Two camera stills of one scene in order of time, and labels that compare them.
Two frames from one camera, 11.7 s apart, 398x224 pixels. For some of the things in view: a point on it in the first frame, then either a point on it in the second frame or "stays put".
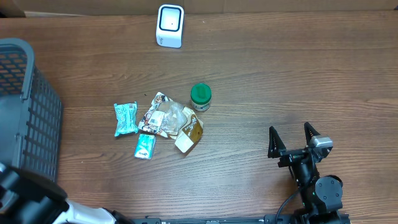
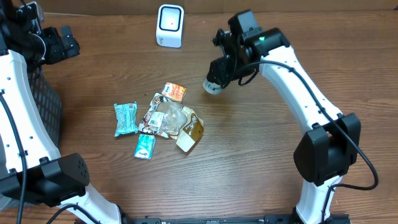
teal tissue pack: [145, 146] stays put
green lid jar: [201, 94] → [212, 88]
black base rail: [308, 218] stays put
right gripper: [277, 147] → [222, 69]
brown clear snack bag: [173, 121] stays put
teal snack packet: [127, 122] stays put
